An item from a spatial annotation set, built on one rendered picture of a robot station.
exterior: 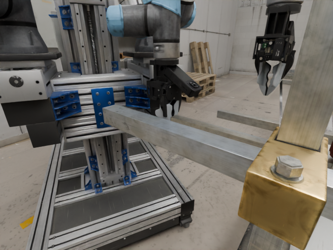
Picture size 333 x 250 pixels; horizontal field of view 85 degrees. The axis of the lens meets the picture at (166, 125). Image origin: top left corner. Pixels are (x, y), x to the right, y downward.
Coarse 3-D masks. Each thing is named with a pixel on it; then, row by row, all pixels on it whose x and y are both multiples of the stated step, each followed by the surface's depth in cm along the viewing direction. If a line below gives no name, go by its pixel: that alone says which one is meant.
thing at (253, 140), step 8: (176, 120) 55; (184, 120) 54; (192, 120) 54; (200, 128) 51; (208, 128) 49; (216, 128) 48; (224, 128) 48; (224, 136) 47; (232, 136) 45; (240, 136) 44; (248, 136) 44; (256, 136) 44; (256, 144) 42; (264, 144) 41; (328, 160) 35; (328, 168) 35
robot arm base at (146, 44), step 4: (152, 36) 78; (136, 40) 82; (140, 40) 80; (144, 40) 80; (148, 40) 78; (152, 40) 78; (136, 44) 82; (140, 44) 80; (144, 44) 80; (148, 44) 78; (152, 44) 79; (136, 48) 82; (140, 48) 80; (144, 48) 79; (148, 48) 79; (152, 48) 79
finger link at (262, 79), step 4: (260, 64) 50; (264, 64) 49; (268, 64) 49; (260, 68) 51; (264, 68) 50; (268, 68) 49; (260, 72) 49; (264, 72) 50; (268, 72) 50; (260, 76) 49; (264, 76) 51; (260, 80) 50; (264, 80) 51; (260, 84) 50; (264, 84) 51; (260, 88) 52; (264, 88) 52; (264, 92) 52
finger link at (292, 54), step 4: (292, 52) 46; (288, 56) 46; (292, 56) 46; (288, 60) 46; (292, 60) 46; (288, 64) 46; (292, 64) 47; (284, 68) 47; (288, 68) 47; (284, 72) 48
